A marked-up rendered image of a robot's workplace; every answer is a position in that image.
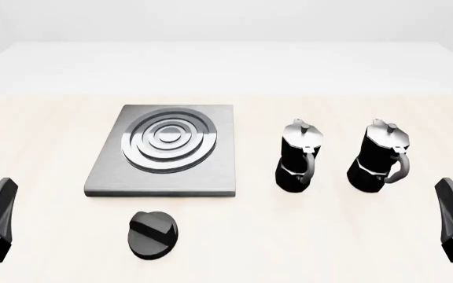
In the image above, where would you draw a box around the round black stove knob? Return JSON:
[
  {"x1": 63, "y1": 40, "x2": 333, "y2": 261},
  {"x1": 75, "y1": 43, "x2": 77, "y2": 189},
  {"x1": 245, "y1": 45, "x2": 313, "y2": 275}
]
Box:
[{"x1": 127, "y1": 210, "x2": 179, "y2": 262}]

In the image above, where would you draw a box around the flat black stove plate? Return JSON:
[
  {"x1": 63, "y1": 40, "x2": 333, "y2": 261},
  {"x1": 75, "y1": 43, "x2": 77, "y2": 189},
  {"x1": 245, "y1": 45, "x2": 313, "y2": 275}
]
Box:
[{"x1": 83, "y1": 104, "x2": 238, "y2": 199}]

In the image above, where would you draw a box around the black moka pot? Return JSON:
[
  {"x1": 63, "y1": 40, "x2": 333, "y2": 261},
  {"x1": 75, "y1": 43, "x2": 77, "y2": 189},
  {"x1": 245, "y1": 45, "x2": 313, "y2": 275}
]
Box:
[
  {"x1": 346, "y1": 118, "x2": 411, "y2": 194},
  {"x1": 275, "y1": 118, "x2": 324, "y2": 193}
]

